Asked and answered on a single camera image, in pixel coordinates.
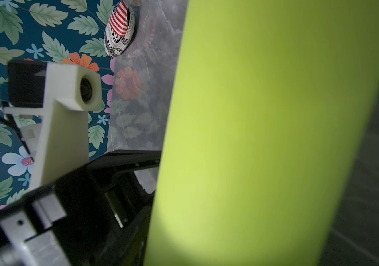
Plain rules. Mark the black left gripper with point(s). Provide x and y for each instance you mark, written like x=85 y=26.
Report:
x=73 y=222

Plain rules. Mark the bright lime green paper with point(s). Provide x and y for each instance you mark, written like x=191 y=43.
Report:
x=269 y=105

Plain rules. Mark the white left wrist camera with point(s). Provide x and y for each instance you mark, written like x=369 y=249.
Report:
x=62 y=95

